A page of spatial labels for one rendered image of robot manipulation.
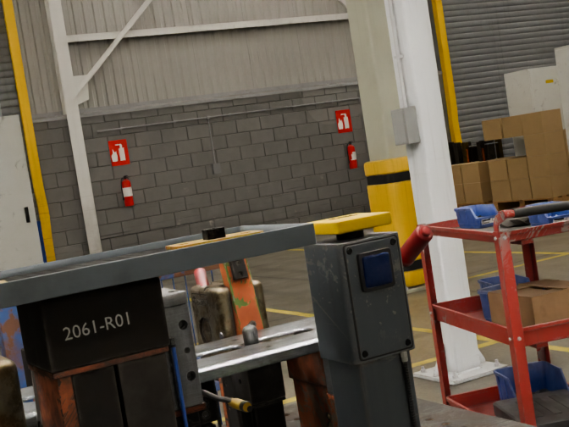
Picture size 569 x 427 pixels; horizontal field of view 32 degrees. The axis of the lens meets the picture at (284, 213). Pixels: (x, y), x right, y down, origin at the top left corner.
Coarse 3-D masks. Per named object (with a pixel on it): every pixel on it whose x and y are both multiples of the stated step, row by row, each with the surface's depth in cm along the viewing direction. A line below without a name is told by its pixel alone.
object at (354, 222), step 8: (344, 216) 95; (352, 216) 94; (360, 216) 92; (368, 216) 92; (376, 216) 92; (384, 216) 92; (320, 224) 93; (328, 224) 91; (336, 224) 90; (344, 224) 90; (352, 224) 91; (360, 224) 91; (368, 224) 91; (376, 224) 92; (384, 224) 92; (320, 232) 93; (328, 232) 92; (336, 232) 90; (344, 232) 90; (352, 232) 93; (360, 232) 93
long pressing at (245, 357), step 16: (304, 320) 137; (240, 336) 132; (272, 336) 129; (288, 336) 126; (304, 336) 125; (208, 352) 125; (224, 352) 122; (240, 352) 120; (256, 352) 117; (272, 352) 117; (288, 352) 118; (304, 352) 119; (208, 368) 113; (224, 368) 114; (240, 368) 115; (256, 368) 116; (32, 416) 103
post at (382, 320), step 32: (320, 256) 92; (352, 256) 90; (320, 288) 93; (352, 288) 90; (384, 288) 92; (320, 320) 94; (352, 320) 90; (384, 320) 92; (320, 352) 96; (352, 352) 90; (384, 352) 91; (352, 384) 92; (384, 384) 92; (352, 416) 93; (384, 416) 92; (416, 416) 94
